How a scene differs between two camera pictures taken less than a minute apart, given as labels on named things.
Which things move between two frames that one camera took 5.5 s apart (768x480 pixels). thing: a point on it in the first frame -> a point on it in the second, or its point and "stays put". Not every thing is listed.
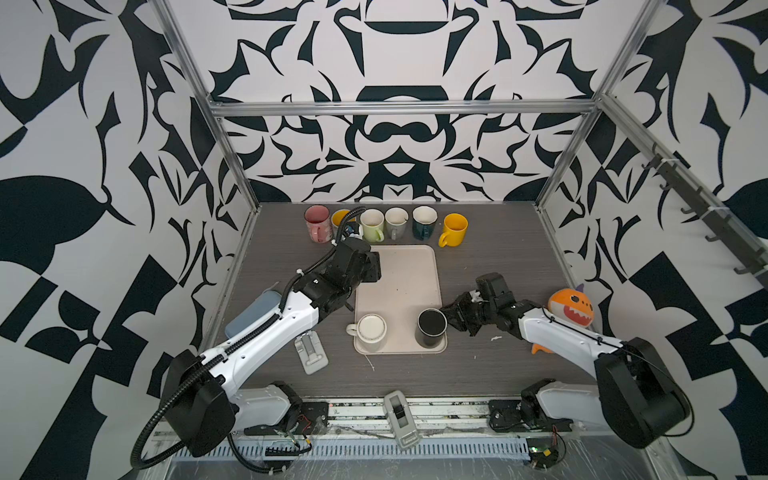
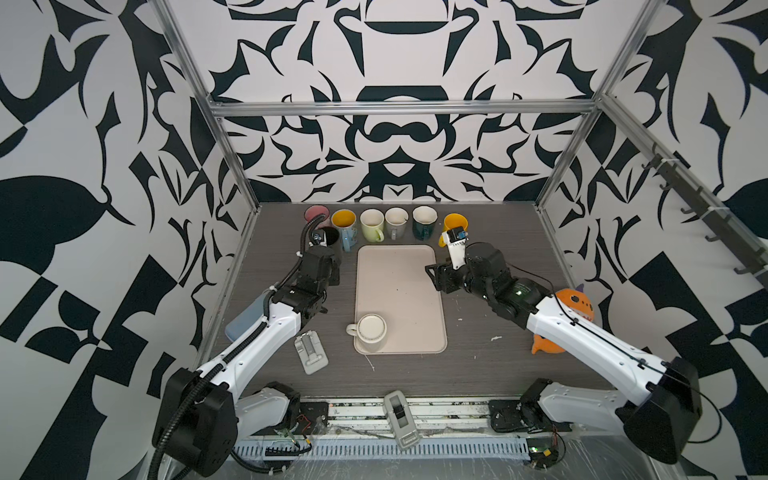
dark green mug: [424, 218] stays put
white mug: [370, 330] stays put
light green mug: [372, 222] stays put
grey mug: [396, 221] stays put
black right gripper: [461, 323] -> [442, 276]
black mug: [431, 326] -> [332, 239]
